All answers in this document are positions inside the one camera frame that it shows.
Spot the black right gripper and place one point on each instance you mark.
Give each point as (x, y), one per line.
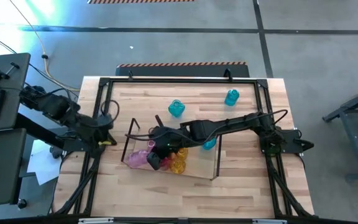
(172, 138)

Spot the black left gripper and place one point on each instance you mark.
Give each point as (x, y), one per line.
(101, 127)

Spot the small red ribbed square vase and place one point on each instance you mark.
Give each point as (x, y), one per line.
(166, 164)

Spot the wide purple ribbed glass jar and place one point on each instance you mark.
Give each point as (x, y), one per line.
(138, 158)

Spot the yellow honeycomb glass vase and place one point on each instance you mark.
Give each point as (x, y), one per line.
(178, 167)

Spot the tall yellow ribbed glass vase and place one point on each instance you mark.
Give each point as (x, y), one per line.
(182, 153)

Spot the wooden shelf with black frame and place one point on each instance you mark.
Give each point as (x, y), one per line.
(197, 168)

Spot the blue square patterned glass vase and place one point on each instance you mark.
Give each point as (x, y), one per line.
(176, 109)

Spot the large blue embossed glass vase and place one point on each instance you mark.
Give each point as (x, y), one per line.
(210, 144)

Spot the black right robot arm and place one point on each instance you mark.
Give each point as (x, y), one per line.
(238, 121)

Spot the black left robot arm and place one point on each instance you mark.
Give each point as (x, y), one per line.
(54, 105)

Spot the white paper sheet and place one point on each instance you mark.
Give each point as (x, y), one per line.
(42, 165)

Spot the black mat with orange stripes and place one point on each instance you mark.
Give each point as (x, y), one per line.
(182, 71)

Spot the grey desk top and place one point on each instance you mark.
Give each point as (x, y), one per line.
(11, 93)
(5, 161)

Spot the black aluminium table frame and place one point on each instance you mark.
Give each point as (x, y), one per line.
(151, 80)

